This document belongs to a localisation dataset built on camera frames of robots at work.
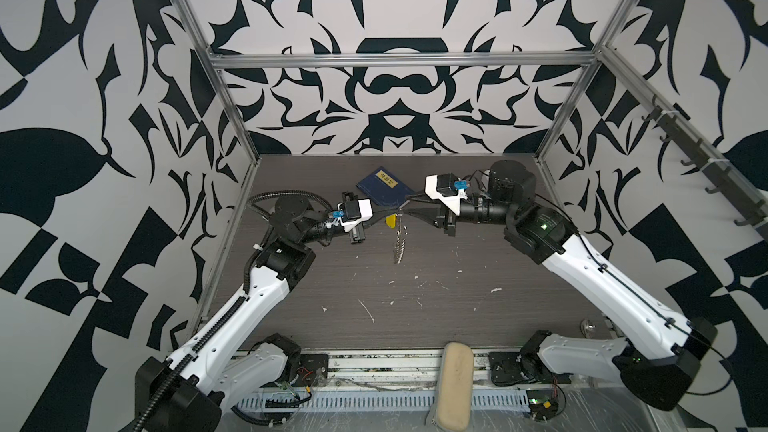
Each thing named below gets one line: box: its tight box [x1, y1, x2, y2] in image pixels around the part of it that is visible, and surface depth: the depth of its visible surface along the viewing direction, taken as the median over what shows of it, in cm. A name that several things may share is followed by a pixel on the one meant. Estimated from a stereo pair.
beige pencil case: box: [426, 342, 475, 432], surface depth 70 cm
